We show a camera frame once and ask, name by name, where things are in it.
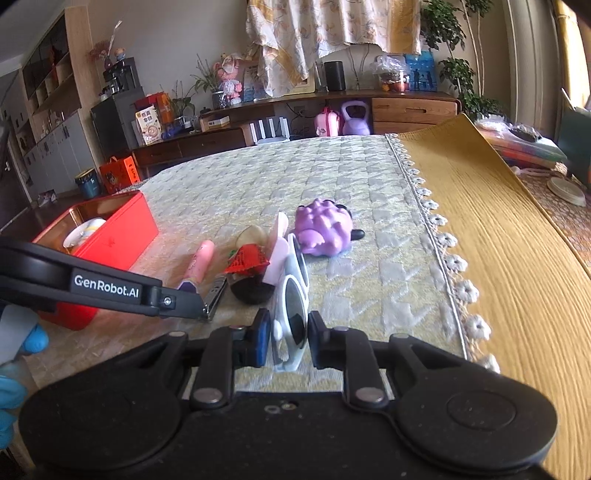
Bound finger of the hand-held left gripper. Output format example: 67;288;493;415
143;284;207;320

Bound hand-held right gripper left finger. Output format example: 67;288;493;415
152;308;273;412

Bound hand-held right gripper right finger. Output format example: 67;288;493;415
307;310;446;412

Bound silver nail clipper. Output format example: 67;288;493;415
201;276;228;322

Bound white sunglasses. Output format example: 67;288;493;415
272;233;311;374

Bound pink tube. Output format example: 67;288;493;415
184;240;217;292

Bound red tin box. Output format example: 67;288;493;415
31;190;160;331

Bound purple toy figure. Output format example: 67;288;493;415
294;198;366;257

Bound person's left hand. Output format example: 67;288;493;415
0;323;49;453

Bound dark round bowl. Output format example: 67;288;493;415
229;272;274;305

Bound white round bowl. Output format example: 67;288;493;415
62;218;107;252

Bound red candy packet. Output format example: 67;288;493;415
225;244;270;277

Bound pink flat card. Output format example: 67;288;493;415
263;212;291;287

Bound beige round object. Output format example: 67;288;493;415
236;224;267;250

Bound teal bucket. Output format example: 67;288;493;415
75;169;101;200

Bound orange gift box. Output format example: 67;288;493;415
99;156;140;195

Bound black mini fridge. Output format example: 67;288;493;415
90;87;160;160

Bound printed snack box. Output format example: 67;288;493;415
135;106;163;147

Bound red gift box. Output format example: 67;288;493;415
147;92;174;124

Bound white router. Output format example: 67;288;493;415
249;117;291;145

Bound black coffee machine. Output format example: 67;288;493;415
100;58;141;97

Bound yellow wood-grain mat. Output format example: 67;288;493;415
397;113;591;472

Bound potted plant with patterned pot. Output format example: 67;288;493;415
191;55;227;110

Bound pink toy backpack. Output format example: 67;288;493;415
314;107;343;137

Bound purple kettlebell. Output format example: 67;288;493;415
341;100;371;136

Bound pink plush doll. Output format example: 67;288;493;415
215;52;244;106

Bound wooden TV cabinet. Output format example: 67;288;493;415
131;90;462;178

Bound black speaker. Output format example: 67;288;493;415
324;60;346;92

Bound brown patterned sheet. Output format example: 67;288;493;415
519;168;591;273

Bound clear plastic bag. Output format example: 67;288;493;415
372;55;411;92

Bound pile of plastic packages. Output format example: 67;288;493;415
475;115;568;169

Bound blue picture box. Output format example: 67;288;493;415
405;51;436;92

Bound stack of white plates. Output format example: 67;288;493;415
547;176;587;207

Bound floral curtain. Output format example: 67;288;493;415
245;0;422;97

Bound tall leafy houseplant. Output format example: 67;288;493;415
420;0;506;121

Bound wooden wall shelf unit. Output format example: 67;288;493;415
18;9;95;185

